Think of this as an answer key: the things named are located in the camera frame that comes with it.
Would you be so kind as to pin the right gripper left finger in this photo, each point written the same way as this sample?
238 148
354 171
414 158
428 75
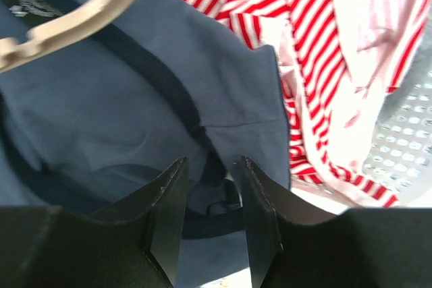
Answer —
134 242

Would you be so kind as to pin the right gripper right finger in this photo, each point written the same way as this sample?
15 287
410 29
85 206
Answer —
292 243

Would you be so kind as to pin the blue tank top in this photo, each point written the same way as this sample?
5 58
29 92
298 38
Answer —
86 126

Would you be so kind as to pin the beige wooden hanger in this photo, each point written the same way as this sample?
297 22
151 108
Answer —
61 32

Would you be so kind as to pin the white oval laundry basket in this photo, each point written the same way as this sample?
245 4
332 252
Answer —
391 142

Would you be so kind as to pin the red striped white garment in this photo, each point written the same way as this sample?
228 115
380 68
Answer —
338 61

